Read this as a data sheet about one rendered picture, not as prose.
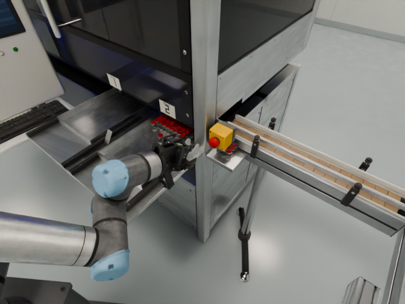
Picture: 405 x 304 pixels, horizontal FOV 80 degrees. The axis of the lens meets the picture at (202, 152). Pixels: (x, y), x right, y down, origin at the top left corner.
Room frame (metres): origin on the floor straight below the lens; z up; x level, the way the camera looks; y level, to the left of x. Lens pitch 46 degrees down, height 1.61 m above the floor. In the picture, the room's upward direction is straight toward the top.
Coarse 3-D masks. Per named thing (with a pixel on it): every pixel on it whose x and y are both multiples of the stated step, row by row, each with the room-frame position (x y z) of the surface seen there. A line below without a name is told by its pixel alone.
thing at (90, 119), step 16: (96, 96) 1.06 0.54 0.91; (112, 96) 1.11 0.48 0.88; (64, 112) 0.92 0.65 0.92; (80, 112) 0.96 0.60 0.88; (96, 112) 0.96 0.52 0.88; (112, 112) 0.96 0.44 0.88; (128, 112) 0.96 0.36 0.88; (144, 112) 0.96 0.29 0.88; (80, 128) 0.84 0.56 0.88; (96, 128) 0.84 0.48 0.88; (112, 128) 0.82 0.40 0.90
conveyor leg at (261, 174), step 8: (256, 176) 0.69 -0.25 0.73; (264, 176) 0.67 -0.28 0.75; (256, 184) 0.68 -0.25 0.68; (256, 192) 0.67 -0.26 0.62; (256, 200) 0.67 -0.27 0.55; (248, 208) 0.68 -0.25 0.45; (256, 208) 0.68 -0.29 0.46; (248, 216) 0.68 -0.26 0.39; (248, 224) 0.67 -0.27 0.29; (248, 232) 0.68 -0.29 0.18
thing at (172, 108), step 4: (160, 100) 0.82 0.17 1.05; (160, 104) 0.83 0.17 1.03; (164, 104) 0.81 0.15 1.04; (168, 104) 0.80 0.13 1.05; (160, 108) 0.83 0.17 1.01; (164, 108) 0.81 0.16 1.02; (172, 108) 0.78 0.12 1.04; (164, 112) 0.82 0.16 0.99; (172, 112) 0.79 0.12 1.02; (172, 116) 0.79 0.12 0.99
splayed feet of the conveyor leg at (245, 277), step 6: (240, 210) 0.89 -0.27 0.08; (240, 216) 0.83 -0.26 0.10; (240, 222) 0.78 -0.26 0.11; (240, 228) 0.73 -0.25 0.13; (240, 234) 0.69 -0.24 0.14; (240, 240) 0.67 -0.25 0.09; (246, 240) 0.65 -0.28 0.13; (246, 246) 0.61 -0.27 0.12; (246, 252) 0.58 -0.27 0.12; (246, 258) 0.55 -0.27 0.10; (246, 264) 0.52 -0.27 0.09; (246, 270) 0.49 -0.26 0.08; (240, 276) 0.48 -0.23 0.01; (246, 276) 0.48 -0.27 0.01
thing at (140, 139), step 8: (152, 120) 0.89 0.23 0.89; (136, 128) 0.82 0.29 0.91; (144, 128) 0.84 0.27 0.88; (128, 136) 0.78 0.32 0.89; (136, 136) 0.79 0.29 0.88; (144, 136) 0.79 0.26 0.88; (152, 136) 0.79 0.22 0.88; (112, 144) 0.72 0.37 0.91; (120, 144) 0.74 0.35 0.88; (128, 144) 0.74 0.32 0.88; (136, 144) 0.74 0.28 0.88; (144, 144) 0.74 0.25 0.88; (160, 144) 0.74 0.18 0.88; (104, 152) 0.68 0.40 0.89; (112, 152) 0.69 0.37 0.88; (120, 152) 0.69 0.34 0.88; (128, 152) 0.69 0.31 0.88; (136, 152) 0.69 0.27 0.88; (104, 160) 0.64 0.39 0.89; (144, 184) 0.51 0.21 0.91
